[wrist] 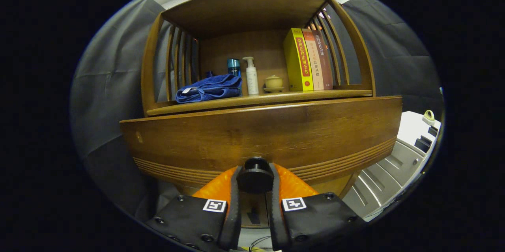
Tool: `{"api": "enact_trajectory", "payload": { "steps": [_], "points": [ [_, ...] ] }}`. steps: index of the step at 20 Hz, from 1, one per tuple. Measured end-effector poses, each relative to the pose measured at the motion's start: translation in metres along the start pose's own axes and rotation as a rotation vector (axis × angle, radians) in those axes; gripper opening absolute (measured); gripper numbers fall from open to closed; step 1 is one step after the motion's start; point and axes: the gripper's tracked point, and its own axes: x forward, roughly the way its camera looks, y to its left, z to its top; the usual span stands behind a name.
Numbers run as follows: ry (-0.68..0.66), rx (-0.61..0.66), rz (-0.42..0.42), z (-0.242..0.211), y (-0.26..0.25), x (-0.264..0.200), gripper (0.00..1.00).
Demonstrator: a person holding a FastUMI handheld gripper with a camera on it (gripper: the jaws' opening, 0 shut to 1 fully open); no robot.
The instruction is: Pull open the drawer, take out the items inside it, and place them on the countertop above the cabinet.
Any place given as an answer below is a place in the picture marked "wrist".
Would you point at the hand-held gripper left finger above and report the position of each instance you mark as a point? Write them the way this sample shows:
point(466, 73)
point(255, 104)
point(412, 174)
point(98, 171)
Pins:
point(236, 208)

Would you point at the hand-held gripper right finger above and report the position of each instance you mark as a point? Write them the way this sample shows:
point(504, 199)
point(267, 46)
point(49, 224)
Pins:
point(275, 212)

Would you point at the wooden drawer with black knob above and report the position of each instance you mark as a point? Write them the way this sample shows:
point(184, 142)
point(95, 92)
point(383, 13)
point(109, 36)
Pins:
point(256, 133)

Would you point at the wooden countertop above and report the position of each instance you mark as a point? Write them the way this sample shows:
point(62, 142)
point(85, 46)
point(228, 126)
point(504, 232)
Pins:
point(256, 100)

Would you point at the wooden cabinet with slatted sides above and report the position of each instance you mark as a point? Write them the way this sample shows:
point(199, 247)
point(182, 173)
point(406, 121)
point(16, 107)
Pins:
point(244, 11)

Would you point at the blue folded towel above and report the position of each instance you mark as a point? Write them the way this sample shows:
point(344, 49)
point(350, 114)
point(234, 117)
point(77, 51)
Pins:
point(209, 88)

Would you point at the white side table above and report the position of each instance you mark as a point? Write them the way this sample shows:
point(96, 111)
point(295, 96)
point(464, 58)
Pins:
point(394, 165)

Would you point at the beige teacup with saucer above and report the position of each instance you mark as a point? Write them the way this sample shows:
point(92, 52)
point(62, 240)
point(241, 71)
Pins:
point(273, 83)

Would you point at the white pump bottle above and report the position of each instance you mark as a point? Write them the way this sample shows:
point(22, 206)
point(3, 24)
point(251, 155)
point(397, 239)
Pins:
point(251, 78)

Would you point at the teal cylindrical bottle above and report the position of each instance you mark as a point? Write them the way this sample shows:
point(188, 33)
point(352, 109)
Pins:
point(233, 66)

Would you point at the yellow book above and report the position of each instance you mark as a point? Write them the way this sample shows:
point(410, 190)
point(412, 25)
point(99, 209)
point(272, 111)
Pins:
point(298, 60)

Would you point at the orange book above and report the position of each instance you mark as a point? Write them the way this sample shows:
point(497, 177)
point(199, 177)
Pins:
point(315, 58)

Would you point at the brown book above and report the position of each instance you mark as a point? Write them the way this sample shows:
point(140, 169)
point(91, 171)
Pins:
point(326, 60)

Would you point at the small black box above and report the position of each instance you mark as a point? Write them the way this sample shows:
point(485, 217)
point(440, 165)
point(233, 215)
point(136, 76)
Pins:
point(432, 131)
point(423, 144)

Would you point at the black backdrop cloth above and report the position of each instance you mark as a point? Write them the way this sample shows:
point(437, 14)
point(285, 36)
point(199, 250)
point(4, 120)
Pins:
point(110, 86)

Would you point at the small cream object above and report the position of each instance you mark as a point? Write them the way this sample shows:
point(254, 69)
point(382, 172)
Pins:
point(429, 117)

